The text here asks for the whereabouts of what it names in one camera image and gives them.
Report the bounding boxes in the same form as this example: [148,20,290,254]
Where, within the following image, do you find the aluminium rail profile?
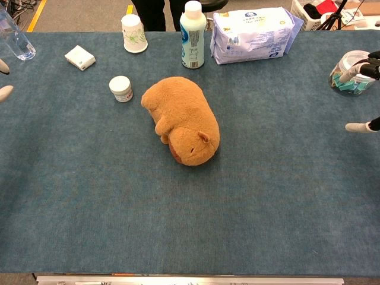
[35,275,345,285]

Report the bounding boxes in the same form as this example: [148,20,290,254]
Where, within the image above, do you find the person's black trousers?
[131,0,191,32]

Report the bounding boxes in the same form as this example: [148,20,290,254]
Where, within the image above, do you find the black tripod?
[319,0,350,30]

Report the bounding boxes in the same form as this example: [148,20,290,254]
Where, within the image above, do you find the white paper cup green print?
[121,14,148,54]

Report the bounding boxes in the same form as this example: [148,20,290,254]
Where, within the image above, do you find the small white tissue pack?
[64,45,97,72]

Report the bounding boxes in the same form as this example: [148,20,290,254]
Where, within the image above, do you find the white plastic basket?
[290,0,339,32]

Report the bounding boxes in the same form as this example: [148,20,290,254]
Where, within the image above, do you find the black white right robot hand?
[339,50,380,134]

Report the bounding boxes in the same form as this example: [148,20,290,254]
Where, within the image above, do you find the blue felt table cloth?
[0,29,380,276]

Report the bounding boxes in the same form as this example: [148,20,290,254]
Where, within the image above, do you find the large lilac wipes package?
[210,7,305,65]

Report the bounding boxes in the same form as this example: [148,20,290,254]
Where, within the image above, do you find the pale green bottle white cap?
[179,0,207,69]

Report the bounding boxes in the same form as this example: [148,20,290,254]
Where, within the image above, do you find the small white cream jar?
[109,75,134,103]

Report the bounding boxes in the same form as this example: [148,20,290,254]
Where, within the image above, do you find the clear jar with teal packets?
[328,50,378,97]

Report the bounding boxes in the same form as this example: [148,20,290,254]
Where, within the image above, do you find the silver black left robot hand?
[0,58,14,104]

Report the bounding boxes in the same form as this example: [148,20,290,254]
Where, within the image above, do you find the brown plush toy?
[141,76,221,166]

